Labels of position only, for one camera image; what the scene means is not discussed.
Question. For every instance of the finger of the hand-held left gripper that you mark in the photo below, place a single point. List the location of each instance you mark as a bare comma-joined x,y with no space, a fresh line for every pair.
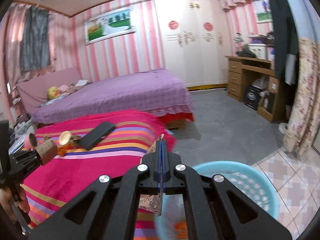
25,157

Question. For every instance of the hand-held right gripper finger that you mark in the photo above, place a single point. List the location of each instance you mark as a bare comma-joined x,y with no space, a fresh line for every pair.
158,165
163,165

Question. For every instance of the large cardboard tube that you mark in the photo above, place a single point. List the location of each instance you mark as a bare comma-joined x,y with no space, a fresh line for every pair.
47,152

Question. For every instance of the brown paper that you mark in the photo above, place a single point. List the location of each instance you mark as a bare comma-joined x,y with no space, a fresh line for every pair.
47,138
75,140

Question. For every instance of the silver printed wrapper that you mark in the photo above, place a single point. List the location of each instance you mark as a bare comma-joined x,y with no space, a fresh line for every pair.
150,202

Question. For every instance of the cream plastic bowl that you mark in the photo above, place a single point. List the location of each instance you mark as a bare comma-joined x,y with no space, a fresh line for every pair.
64,138

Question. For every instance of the light blue plastic basket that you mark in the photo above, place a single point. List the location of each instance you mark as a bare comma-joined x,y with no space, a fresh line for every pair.
250,187

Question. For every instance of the person's left hand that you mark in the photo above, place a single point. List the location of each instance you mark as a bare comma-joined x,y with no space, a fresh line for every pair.
24,201

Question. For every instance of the pink cup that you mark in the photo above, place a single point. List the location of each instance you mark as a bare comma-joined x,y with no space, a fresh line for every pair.
28,142

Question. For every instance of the striped red blanket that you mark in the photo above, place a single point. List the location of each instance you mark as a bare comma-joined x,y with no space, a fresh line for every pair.
100,165

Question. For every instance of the black power bank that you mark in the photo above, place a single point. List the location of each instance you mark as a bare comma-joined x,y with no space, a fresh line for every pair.
97,135

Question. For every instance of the yellow duck plush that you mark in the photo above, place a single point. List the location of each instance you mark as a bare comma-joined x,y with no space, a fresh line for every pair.
53,93

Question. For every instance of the pink headboard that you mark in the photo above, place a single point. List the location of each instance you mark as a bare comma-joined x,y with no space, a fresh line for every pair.
45,85

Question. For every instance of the pink clothes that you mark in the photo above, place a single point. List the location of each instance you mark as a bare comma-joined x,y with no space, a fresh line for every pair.
62,87

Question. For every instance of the purple dotted bed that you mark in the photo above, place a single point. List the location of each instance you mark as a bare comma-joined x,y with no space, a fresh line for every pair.
112,95

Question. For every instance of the white cloth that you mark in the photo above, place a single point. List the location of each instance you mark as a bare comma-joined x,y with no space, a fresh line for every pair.
81,82

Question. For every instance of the black paper bag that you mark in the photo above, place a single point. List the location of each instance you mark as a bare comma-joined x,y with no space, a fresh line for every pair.
251,97

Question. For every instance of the grey hanging cloth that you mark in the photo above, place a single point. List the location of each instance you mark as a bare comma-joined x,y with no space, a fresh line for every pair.
35,42

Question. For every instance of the pink satin curtain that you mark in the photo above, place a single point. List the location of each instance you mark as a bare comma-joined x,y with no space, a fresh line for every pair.
12,42

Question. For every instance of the wooden desk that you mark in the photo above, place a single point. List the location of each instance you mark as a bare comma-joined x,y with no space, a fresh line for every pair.
250,75

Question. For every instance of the white wardrobe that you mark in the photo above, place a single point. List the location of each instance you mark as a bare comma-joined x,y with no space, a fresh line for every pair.
192,42

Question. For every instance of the dark bag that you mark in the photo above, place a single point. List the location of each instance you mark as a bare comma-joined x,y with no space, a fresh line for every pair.
246,53

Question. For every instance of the desk lamp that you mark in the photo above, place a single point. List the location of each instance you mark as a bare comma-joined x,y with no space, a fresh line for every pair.
238,40

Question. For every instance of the white storage box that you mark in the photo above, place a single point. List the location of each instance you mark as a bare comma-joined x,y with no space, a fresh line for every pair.
257,51

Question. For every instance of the framed wedding picture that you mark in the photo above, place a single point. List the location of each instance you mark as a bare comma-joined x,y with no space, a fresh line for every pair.
108,25

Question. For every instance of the floral curtain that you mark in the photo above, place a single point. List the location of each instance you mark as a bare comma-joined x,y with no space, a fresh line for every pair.
305,92

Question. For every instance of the dark hanging clothes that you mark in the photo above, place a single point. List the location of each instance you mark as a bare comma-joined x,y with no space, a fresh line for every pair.
282,37

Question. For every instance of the small framed photo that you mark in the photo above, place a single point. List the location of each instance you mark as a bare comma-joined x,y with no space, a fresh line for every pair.
263,10

